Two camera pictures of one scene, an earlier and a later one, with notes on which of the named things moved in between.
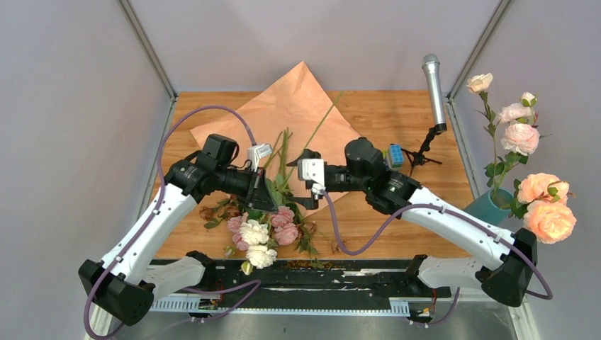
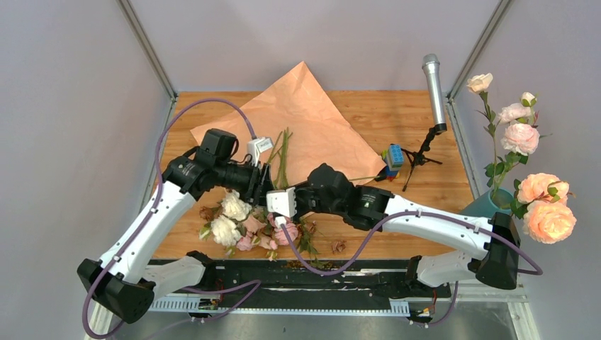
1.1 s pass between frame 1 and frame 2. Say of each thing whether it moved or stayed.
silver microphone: stayed
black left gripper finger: stayed
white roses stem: moved
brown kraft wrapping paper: stayed
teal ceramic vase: stayed
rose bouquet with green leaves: moved
